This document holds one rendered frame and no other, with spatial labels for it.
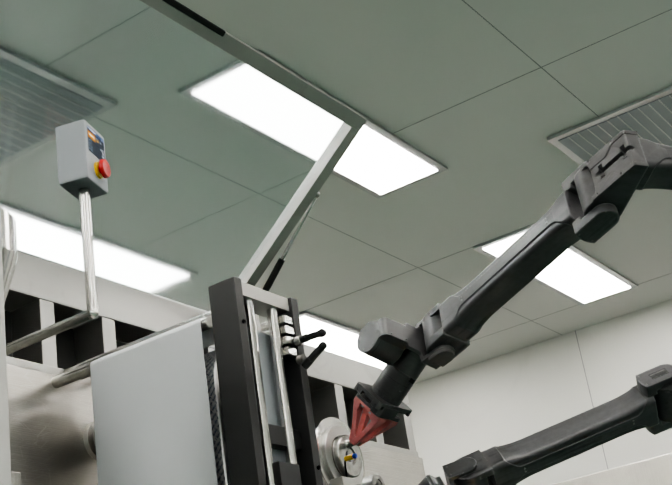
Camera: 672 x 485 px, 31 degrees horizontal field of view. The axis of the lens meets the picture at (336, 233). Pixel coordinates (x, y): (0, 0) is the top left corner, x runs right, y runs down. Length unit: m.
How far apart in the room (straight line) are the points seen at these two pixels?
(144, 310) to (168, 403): 0.47
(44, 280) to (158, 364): 0.33
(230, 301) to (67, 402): 0.46
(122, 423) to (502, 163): 3.02
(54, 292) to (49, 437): 0.27
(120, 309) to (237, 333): 0.59
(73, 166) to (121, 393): 0.39
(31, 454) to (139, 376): 0.22
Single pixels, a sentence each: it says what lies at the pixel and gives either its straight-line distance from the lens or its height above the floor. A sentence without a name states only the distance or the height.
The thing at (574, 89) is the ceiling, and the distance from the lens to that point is 4.40.
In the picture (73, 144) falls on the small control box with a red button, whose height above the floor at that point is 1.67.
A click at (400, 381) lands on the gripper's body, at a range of 2.08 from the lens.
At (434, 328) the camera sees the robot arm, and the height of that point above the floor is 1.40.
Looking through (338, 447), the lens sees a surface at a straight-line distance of 2.13.
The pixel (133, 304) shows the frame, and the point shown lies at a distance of 2.37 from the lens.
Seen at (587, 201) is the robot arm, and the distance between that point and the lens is 1.83.
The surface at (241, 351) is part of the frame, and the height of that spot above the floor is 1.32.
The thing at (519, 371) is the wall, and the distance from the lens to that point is 7.09.
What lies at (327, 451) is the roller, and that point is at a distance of 2.12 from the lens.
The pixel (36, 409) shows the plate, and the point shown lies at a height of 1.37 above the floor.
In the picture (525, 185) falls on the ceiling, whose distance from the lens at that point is 5.03.
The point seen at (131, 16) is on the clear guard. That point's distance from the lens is 2.10.
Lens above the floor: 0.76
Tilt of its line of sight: 23 degrees up
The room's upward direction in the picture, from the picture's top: 9 degrees counter-clockwise
